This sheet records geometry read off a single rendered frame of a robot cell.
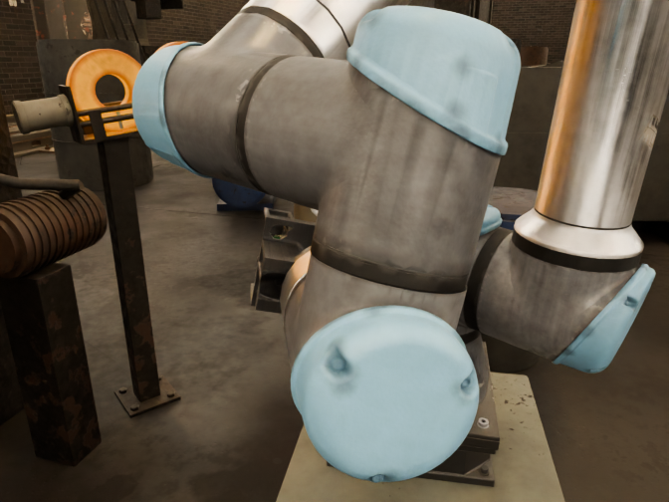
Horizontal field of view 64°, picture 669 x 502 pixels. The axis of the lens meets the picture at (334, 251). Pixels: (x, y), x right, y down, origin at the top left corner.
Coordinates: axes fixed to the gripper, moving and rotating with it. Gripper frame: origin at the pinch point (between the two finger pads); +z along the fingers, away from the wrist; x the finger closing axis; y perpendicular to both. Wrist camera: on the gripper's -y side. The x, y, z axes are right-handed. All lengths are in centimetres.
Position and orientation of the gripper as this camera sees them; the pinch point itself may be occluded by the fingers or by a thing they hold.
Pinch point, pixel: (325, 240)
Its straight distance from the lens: 55.3
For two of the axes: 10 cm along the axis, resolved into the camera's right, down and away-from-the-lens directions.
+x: -1.9, 9.6, 1.9
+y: -9.7, -1.6, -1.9
